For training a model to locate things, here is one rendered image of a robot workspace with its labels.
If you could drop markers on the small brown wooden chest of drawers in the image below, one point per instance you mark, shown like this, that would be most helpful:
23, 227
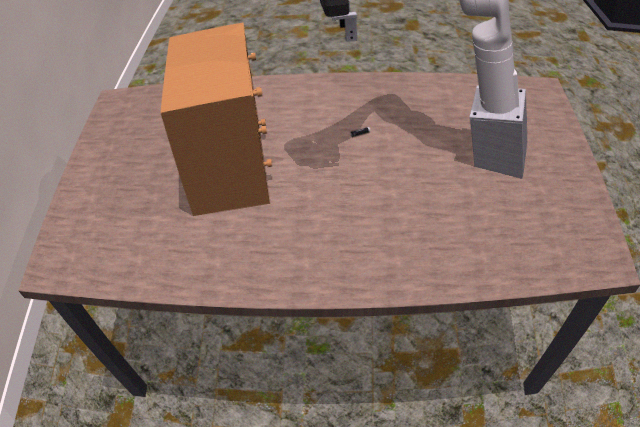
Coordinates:
208, 114

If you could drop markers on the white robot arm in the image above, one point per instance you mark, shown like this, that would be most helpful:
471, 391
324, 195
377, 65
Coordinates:
492, 41

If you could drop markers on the black battery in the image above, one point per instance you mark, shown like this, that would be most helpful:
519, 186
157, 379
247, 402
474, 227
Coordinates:
360, 131

